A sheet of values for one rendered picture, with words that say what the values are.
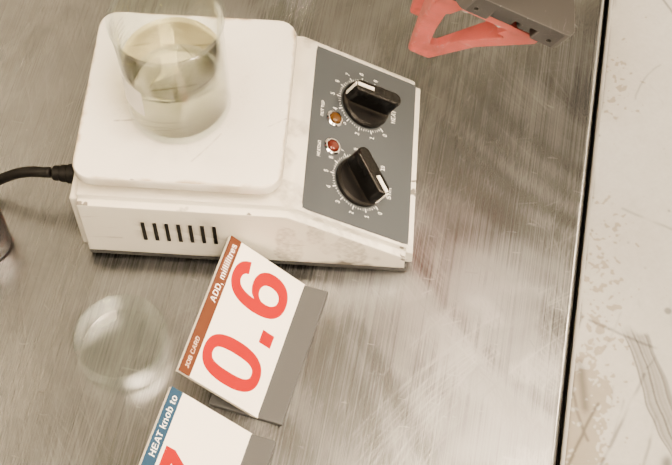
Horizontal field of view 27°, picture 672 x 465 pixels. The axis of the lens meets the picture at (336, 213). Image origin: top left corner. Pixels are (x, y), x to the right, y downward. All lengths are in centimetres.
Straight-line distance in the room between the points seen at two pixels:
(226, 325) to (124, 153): 11
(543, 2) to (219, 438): 30
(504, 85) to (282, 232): 21
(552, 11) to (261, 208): 20
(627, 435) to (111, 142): 34
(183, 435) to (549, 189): 28
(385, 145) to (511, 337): 14
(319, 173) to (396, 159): 6
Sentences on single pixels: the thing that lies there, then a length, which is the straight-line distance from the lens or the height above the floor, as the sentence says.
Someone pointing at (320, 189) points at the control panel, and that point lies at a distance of 82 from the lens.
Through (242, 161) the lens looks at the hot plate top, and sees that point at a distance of 80.
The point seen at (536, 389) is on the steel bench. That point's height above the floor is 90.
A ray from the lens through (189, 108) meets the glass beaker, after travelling 77.
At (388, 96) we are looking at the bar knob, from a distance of 85.
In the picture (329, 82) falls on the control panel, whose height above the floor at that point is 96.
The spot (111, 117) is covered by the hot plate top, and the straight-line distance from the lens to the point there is 82.
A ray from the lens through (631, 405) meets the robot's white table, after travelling 84.
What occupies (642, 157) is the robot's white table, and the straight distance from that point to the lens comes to 92.
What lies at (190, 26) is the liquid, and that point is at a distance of 80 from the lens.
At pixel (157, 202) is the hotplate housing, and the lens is 81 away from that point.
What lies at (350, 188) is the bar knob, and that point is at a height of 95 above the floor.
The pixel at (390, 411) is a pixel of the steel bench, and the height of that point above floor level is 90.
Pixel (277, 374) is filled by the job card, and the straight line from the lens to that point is 82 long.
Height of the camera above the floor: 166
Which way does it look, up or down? 59 degrees down
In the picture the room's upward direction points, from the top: straight up
